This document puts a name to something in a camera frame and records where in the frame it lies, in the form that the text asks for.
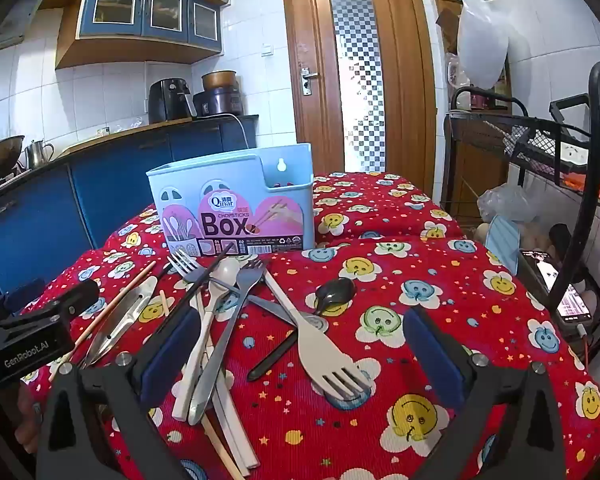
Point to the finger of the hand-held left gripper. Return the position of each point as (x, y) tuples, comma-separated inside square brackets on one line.
[(77, 296), (25, 294)]

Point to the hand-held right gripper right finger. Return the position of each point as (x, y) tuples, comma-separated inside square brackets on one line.
[(432, 355)]

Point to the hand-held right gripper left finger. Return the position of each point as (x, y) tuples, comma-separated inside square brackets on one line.
[(172, 350)]

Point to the long wooden chopstick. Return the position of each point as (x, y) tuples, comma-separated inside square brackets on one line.
[(120, 295)]

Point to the metal fork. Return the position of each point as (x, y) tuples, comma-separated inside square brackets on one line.
[(215, 365), (185, 265)]

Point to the short wooden chopstick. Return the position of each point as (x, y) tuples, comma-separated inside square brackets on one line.
[(164, 302)]

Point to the white plastic spoon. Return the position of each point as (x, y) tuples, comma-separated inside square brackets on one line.
[(225, 272)]

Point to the white chopstick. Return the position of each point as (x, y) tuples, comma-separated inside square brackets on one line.
[(249, 442), (325, 360), (237, 440)]

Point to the black spoon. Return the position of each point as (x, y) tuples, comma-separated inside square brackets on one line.
[(336, 292)]

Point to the light blue utensil box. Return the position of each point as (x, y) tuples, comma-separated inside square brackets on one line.
[(230, 185)]

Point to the person's left hand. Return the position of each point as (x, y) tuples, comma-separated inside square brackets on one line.
[(30, 412)]

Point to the red floral tablecloth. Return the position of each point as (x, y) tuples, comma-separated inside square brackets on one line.
[(430, 270)]

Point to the blue base cabinet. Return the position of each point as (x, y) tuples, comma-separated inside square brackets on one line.
[(105, 185)]

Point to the blue face mask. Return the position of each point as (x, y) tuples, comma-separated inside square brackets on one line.
[(502, 242)]

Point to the metal kettle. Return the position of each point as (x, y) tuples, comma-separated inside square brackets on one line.
[(36, 155)]

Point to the smartphone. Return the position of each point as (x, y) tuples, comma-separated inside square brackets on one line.
[(555, 285)]

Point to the metal wok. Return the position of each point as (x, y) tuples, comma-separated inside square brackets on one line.
[(0, 155)]

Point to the wooden countertop board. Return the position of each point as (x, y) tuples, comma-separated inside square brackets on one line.
[(130, 135)]

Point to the clear plastic bag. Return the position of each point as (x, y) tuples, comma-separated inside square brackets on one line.
[(510, 202)]

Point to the black air fryer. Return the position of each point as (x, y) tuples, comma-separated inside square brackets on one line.
[(167, 102)]

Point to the wooden door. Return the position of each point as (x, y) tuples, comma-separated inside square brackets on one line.
[(320, 125)]

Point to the brown pot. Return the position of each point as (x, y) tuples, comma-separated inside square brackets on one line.
[(220, 80)]

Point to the white hanging plastic bag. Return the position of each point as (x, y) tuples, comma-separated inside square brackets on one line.
[(482, 35)]

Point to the cardboard box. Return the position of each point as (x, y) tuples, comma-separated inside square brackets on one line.
[(447, 30)]

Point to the blue wall cabinet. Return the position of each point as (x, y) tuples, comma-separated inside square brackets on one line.
[(120, 10)]

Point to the wall light switch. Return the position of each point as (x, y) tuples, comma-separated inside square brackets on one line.
[(267, 50)]

